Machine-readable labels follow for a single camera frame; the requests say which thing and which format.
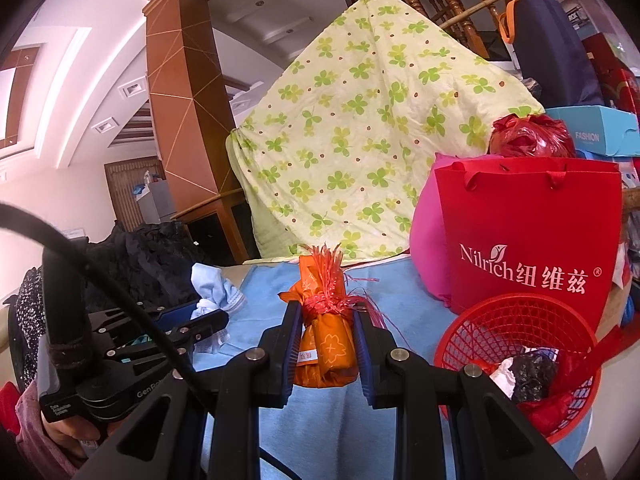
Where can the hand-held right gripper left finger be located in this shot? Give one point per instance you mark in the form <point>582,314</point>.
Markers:
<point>292,355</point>

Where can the red paper shopping bag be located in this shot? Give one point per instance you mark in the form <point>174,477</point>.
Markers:
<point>525,210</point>

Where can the clover print bed sheet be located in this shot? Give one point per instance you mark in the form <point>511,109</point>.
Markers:
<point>360,125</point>

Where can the dark wooden cabinet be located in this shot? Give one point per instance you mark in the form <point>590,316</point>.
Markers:
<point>210,232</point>

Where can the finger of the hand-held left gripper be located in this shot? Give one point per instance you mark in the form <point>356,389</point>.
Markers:
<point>210,325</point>
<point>175,312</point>

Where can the knotted red plastic bag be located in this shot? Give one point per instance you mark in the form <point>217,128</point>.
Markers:
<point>530,135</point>

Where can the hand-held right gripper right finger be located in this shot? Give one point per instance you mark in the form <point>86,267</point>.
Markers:
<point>363,355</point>

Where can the light blue face mask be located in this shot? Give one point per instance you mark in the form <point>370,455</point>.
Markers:
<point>215,285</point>

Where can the pink pillow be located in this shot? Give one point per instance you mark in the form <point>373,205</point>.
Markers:
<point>427,240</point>

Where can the wooden lattice door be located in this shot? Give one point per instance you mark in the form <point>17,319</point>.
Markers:
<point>120,190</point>

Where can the red plastic basket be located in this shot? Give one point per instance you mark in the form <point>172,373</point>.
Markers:
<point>475,330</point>

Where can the brown wooden pillar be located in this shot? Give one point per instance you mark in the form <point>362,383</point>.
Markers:
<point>185,100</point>

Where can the grey cabinet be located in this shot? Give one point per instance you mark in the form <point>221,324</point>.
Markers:
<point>157,200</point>

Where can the black lace garment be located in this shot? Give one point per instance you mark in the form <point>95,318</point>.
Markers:
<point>140,265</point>

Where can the person's left forearm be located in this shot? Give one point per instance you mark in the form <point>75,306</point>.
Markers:
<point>35,435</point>

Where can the person's left hand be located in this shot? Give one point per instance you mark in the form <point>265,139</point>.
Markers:
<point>65,430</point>

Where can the red gift box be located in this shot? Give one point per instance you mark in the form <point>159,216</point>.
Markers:
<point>617,75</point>

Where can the white paper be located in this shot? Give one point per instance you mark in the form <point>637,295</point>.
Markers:
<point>502,377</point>

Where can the black white floral garment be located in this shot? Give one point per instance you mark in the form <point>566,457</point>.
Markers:
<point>27,320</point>

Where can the light blue cardboard box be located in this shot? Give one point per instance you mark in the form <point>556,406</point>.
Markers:
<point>600,130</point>

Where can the black plastic bag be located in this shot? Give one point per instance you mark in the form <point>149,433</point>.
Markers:
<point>535,372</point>

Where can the blue cloth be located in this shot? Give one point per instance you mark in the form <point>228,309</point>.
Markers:
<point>320,435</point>

